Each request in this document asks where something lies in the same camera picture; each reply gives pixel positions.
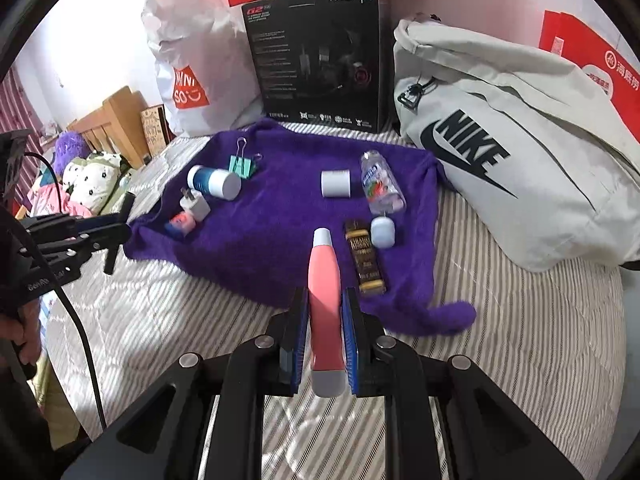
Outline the purple towel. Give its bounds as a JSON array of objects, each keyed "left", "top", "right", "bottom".
[{"left": 124, "top": 119, "right": 476, "bottom": 336}]

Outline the grey Nike bag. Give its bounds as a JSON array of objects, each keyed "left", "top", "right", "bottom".
[{"left": 394, "top": 18, "right": 639, "bottom": 272}]

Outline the pink blue eraser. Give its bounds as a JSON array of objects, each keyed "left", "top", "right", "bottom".
[{"left": 164, "top": 211, "right": 198, "bottom": 240}]

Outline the white dotted plush pillow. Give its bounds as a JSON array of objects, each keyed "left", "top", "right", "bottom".
[{"left": 62, "top": 153, "right": 131, "bottom": 216}]

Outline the green binder clip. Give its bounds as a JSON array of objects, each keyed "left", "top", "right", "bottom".
[{"left": 228, "top": 136, "right": 262, "bottom": 180}]

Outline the white paper roll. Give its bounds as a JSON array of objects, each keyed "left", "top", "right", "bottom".
[{"left": 320, "top": 169, "right": 352, "bottom": 198}]

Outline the red paper shopping bag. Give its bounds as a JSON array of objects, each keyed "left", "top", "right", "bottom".
[{"left": 538, "top": 10, "right": 639, "bottom": 139}]

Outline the small white round jar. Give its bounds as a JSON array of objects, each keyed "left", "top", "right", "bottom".
[{"left": 370, "top": 216, "right": 396, "bottom": 249}]

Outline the black cable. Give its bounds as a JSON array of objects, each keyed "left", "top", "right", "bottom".
[{"left": 22, "top": 150, "right": 109, "bottom": 430}]

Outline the black Hecate headphone box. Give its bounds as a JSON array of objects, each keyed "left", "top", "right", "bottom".
[{"left": 242, "top": 0, "right": 392, "bottom": 133}]

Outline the person's left hand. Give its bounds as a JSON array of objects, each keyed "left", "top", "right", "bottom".
[{"left": 0, "top": 299, "right": 41, "bottom": 365}]

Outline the pink clothing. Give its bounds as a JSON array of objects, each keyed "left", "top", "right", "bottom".
[{"left": 28, "top": 183, "right": 93, "bottom": 218}]

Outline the white charger plug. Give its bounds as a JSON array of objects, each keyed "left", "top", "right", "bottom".
[{"left": 180, "top": 188, "right": 210, "bottom": 223}]

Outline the brown gold rectangular box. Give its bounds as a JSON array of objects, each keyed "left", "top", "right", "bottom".
[{"left": 344, "top": 220, "right": 386, "bottom": 296}]

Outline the purple plush toy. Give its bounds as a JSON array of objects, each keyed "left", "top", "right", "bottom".
[{"left": 52, "top": 131, "right": 91, "bottom": 177}]

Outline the clear bottle with candies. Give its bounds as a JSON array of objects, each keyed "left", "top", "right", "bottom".
[{"left": 360, "top": 151, "right": 406, "bottom": 216}]

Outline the white Miniso bag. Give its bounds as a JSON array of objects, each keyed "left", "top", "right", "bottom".
[{"left": 141, "top": 0, "right": 262, "bottom": 138}]

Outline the brown patterned notebook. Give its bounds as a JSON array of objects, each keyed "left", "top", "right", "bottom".
[{"left": 140, "top": 105, "right": 175, "bottom": 157}]

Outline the wooden headboard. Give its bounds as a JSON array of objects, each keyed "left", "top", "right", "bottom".
[{"left": 66, "top": 86, "right": 149, "bottom": 169}]

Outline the blue white cylinder container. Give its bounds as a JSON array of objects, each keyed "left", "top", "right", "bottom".
[{"left": 186, "top": 165, "right": 242, "bottom": 202}]

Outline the pink tube with white cap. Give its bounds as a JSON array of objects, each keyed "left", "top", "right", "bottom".
[{"left": 307, "top": 228, "right": 346, "bottom": 398}]

